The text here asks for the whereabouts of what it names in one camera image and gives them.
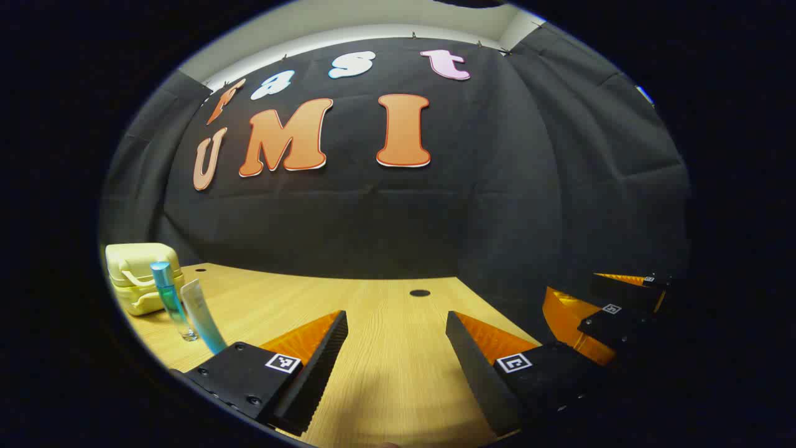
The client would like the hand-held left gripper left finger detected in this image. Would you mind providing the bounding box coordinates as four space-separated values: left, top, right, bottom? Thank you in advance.
169 309 349 437

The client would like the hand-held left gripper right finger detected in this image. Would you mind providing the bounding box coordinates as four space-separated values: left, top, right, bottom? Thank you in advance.
445 310 622 437

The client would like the white and blue tube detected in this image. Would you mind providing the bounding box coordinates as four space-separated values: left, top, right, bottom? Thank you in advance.
180 278 228 355

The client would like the clear bottle with blue cap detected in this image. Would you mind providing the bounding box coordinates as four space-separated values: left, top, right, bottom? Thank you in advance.
150 261 200 342

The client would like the pale yellow small suitcase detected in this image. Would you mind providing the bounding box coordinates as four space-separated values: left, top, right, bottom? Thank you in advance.
104 243 185 317

